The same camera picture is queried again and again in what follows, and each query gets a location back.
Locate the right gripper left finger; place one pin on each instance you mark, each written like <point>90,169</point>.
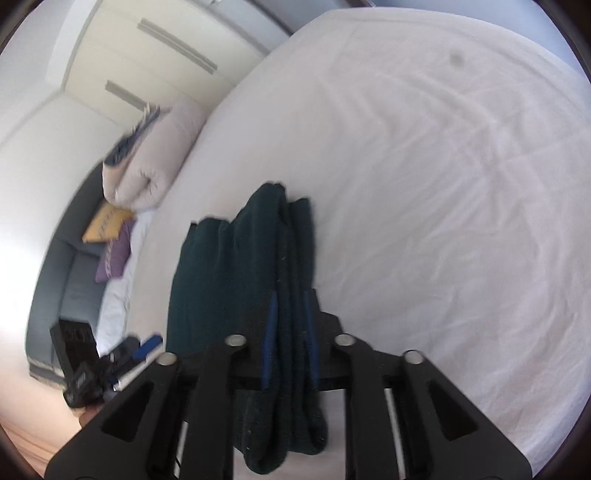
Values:
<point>175,419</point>

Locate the cream wardrobe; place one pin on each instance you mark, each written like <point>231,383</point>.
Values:
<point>135,53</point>

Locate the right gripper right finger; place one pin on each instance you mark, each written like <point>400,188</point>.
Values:
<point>403,417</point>

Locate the light blue pillow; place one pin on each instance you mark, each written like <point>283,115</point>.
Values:
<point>112,319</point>

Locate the yellow cushion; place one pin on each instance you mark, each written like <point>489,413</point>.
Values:
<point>106,224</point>

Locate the purple cushion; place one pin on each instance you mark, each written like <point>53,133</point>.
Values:
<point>115,254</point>

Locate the folded beige duvet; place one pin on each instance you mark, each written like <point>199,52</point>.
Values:
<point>143,179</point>

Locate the blue patterned cloth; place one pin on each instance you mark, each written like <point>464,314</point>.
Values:
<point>127,142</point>

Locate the dark grey headboard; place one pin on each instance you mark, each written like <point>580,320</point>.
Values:
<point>66,286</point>

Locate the beige bed sheet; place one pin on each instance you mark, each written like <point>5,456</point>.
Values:
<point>447,161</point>

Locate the left hand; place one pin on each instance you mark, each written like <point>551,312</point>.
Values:
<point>88,414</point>

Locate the dark green garment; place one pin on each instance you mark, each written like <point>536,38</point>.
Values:
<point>253,276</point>

